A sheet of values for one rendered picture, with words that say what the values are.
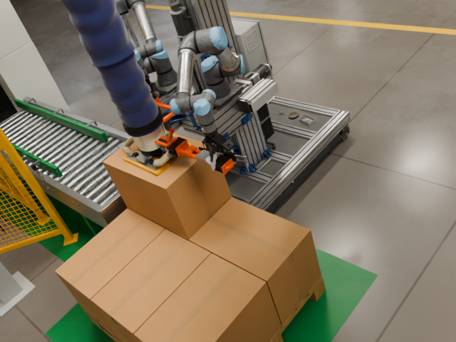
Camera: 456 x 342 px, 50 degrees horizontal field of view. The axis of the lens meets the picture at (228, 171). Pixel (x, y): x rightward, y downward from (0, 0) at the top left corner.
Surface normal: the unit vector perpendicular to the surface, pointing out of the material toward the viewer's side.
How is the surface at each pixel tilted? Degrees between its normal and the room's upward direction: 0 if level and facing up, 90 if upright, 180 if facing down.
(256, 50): 90
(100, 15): 72
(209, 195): 90
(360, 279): 0
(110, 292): 0
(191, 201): 90
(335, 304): 0
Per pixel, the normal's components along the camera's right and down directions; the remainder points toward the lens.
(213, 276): -0.26, -0.75
